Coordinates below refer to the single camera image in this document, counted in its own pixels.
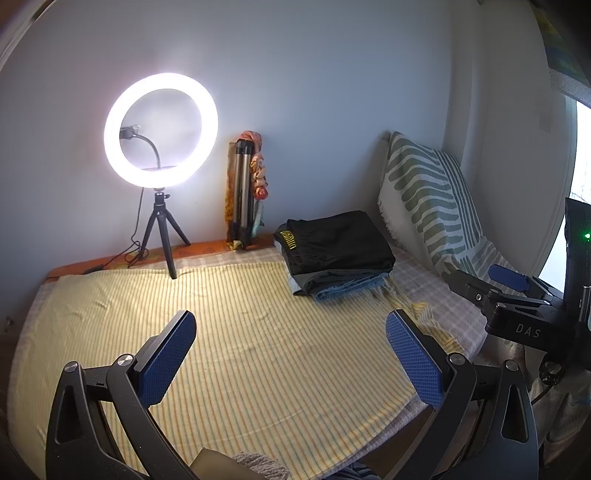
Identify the white knit gloved hand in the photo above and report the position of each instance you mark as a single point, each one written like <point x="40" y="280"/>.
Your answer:
<point x="561" y="413"/>

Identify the checked white bed cover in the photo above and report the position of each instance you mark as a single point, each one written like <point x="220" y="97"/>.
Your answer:
<point x="455" y="314"/>

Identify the black pants yellow stripes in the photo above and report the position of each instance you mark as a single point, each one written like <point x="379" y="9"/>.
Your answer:
<point x="347" y="241"/>

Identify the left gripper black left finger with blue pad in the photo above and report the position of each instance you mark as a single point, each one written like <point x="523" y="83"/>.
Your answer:
<point x="80" y="444"/>

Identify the white ring light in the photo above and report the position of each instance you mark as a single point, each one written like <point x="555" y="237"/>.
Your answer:
<point x="160" y="130"/>

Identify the yellow striped bed blanket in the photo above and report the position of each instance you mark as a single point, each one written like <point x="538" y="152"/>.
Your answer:
<point x="307" y="383"/>

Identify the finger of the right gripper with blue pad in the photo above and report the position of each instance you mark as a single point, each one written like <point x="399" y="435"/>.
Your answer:
<point x="509" y="278"/>

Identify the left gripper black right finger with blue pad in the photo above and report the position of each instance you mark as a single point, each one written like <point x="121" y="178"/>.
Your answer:
<point x="482" y="425"/>

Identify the colourful hanging cloth ornament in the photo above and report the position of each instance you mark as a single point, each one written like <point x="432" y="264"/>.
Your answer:
<point x="258" y="174"/>

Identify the folded silver tripod stand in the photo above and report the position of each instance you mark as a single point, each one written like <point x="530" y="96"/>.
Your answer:
<point x="241" y="210"/>

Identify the green white patterned pillow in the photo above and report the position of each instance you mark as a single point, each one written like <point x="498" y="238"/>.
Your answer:
<point x="429" y="211"/>

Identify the folded dark clothes stack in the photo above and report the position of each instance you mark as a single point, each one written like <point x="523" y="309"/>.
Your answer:
<point x="331" y="284"/>

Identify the black mini tripod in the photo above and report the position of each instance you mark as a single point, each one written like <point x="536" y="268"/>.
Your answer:
<point x="161" y="217"/>

